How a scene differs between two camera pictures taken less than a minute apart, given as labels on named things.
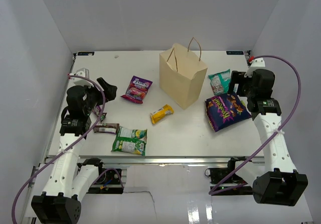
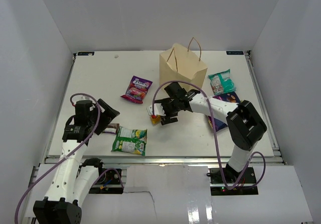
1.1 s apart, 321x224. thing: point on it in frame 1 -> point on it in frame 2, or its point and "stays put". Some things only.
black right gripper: x=237 y=78 -> x=166 y=119
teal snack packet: x=220 y=82 stays put
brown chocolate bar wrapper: x=107 y=127 stays put
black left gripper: x=109 y=90 -> x=107 y=116
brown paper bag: x=180 y=72 stays put
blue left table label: x=85 y=53 stays put
